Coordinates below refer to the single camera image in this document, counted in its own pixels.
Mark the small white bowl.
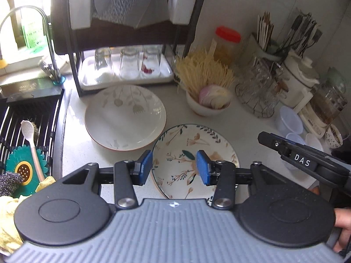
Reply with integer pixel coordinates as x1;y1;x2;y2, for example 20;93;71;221
186;90;231;117

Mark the cluster of clear glass cups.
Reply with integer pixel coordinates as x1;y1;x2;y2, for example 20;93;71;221
239;56;281;110

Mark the green bottle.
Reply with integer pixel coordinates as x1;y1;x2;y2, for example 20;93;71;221
21;8;48;51

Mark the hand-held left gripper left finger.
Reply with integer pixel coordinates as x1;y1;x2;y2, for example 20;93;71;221
56;150;153;209

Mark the black dish rack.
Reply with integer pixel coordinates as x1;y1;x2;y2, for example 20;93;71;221
51;0;211;99

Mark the chrome faucet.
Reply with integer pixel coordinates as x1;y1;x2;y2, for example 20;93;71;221
0;7;62;80

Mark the red-lid jar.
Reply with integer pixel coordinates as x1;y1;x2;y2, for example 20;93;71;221
210;27;242;61

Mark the person's right hand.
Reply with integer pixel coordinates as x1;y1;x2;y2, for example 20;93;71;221
333;208;351;253

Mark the white kitchen appliance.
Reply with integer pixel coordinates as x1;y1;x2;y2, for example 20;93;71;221
276;49;321;109

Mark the yellow cloth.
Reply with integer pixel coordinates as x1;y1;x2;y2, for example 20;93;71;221
0;195;31;256

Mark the glass kettle on cream base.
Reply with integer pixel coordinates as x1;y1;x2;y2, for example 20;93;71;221
298;106;334;139

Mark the bundle of black chopsticks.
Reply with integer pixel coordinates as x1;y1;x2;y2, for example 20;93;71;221
279;12;323;57

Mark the pale green chopstick holder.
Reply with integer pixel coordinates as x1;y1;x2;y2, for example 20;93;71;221
251;33;283;61

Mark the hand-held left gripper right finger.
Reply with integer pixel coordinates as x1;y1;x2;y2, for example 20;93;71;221
196;150;297;209

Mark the green flower-shaped mat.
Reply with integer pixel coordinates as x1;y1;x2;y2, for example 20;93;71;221
5;145;53;198

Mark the wire basket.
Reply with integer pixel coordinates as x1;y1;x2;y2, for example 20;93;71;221
235;57;283;118

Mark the bundle of wooden chopsticks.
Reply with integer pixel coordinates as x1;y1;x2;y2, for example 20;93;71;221
257;11;275;51

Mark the bundle of dry noodles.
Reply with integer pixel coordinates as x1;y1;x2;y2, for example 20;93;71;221
174;50;237;102

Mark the translucent plastic cup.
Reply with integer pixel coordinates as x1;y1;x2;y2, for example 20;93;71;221
285;133;306;146
305;133;324;153
275;106;304;139

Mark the peeled onion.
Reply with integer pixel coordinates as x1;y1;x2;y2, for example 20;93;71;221
199;85;232;109

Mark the steel wool scrubber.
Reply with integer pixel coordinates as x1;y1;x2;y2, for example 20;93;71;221
0;171;25;198

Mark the grey patterned plate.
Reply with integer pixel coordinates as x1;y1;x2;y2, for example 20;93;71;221
95;0;146;24

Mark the floral print plate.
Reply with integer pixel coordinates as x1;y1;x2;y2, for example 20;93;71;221
151;124;241;206

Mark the large white leaf-print plate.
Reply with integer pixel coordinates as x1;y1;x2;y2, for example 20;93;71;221
84;85;167;152

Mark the clear drinking glass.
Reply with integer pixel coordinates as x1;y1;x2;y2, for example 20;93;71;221
120;47;140;78
141;46;162;75
95;47;115;78

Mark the white drip tray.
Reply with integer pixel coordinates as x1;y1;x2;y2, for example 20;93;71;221
79;53;175;90

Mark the white spoon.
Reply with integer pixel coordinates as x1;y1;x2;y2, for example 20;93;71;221
20;120;46;183

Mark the white utensil holder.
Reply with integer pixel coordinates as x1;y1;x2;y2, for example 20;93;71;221
168;0;199;24
68;0;93;29

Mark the black sink drain rack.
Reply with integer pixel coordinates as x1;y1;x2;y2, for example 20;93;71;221
0;88;65;176

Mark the floral bowl with chili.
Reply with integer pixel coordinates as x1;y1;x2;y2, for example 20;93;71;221
325;123;343;149

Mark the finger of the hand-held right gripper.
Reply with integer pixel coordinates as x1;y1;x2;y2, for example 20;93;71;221
258;131;324;174

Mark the yellow sponge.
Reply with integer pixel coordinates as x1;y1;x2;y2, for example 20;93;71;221
36;176;57;193

